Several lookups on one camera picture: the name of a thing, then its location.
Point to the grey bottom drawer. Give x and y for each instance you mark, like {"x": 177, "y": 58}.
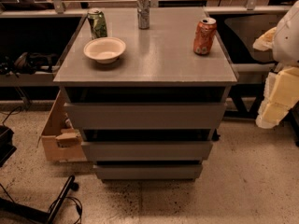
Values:
{"x": 147, "y": 172}

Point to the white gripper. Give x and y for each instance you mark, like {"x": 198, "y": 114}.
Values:
{"x": 287, "y": 37}

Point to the green soda can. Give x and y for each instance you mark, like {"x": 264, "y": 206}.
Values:
{"x": 97, "y": 21}

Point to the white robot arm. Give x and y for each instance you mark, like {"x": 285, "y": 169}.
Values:
{"x": 286, "y": 40}

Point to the grey top drawer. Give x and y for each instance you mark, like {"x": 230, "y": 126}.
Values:
{"x": 142, "y": 117}

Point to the cardboard box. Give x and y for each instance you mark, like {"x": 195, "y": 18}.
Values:
{"x": 59, "y": 140}

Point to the white paper bowl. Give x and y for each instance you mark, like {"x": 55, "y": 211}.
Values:
{"x": 104, "y": 50}

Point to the black chair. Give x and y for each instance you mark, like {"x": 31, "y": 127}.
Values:
{"x": 238, "y": 33}

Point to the black stand with cable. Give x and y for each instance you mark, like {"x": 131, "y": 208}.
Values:
{"x": 48, "y": 215}

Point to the grey drawer cabinet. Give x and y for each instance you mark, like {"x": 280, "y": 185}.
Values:
{"x": 157, "y": 67}

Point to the black case at left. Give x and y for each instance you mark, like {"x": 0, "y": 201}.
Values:
{"x": 6, "y": 146}

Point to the silver soda can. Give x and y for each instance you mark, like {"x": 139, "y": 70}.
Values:
{"x": 143, "y": 13}

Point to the grey drawer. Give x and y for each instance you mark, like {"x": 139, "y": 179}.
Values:
{"x": 147, "y": 151}
{"x": 147, "y": 172}
{"x": 142, "y": 117}

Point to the grey middle drawer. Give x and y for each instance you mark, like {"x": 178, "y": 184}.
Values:
{"x": 147, "y": 151}

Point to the orange soda can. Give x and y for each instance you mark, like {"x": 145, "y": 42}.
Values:
{"x": 204, "y": 36}

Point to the black headphones on shelf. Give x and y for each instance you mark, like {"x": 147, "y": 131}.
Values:
{"x": 29, "y": 63}

